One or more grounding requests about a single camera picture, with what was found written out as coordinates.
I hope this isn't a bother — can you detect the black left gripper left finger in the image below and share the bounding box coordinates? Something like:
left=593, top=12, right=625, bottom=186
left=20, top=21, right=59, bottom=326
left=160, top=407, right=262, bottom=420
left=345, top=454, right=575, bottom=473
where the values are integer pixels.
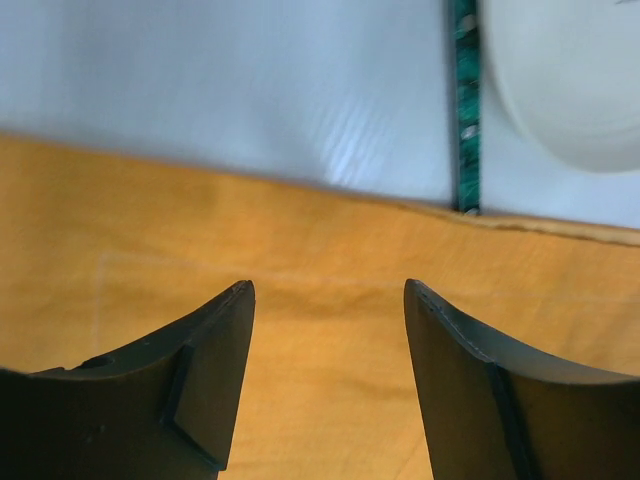
left=1, top=281, right=255, bottom=479

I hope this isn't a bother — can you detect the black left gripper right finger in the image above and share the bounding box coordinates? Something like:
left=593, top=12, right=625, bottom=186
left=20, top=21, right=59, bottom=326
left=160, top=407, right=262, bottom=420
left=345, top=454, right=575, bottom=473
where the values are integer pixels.
left=404, top=279, right=639, bottom=479

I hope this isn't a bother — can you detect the orange cartoon print cloth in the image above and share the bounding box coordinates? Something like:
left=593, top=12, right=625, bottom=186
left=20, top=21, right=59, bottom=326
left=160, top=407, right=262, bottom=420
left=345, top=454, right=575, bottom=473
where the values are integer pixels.
left=1, top=137, right=639, bottom=479

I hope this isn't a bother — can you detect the fork with teal handle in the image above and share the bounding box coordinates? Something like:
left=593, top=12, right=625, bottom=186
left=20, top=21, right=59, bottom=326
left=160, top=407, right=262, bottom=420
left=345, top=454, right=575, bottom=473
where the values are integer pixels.
left=445, top=0, right=482, bottom=215

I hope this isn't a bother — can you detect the cream round plate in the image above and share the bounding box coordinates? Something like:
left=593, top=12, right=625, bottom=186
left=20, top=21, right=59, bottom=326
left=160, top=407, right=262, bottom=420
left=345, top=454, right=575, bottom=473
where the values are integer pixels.
left=479, top=0, right=639, bottom=174

